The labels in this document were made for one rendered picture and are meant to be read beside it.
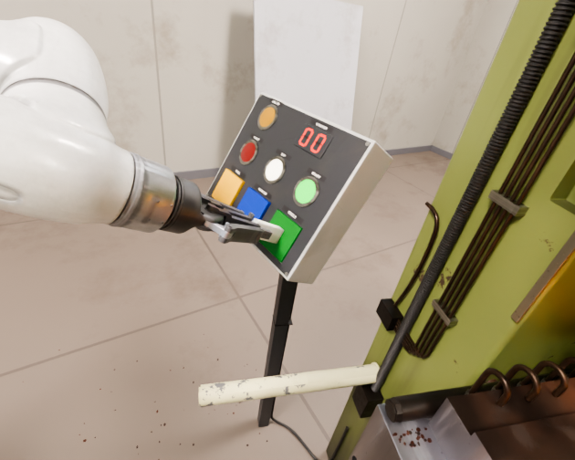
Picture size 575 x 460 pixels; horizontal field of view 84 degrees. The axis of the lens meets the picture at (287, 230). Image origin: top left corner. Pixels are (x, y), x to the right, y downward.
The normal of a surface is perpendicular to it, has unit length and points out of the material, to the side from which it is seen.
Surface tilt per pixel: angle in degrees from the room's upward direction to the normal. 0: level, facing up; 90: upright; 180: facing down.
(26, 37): 23
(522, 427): 0
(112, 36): 90
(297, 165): 60
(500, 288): 90
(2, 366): 0
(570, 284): 90
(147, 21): 90
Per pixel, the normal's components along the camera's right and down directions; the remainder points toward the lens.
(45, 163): 0.70, 0.13
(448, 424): -0.97, 0.01
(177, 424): 0.13, -0.83
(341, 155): -0.62, -0.20
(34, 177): 0.59, 0.43
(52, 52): 0.44, -0.55
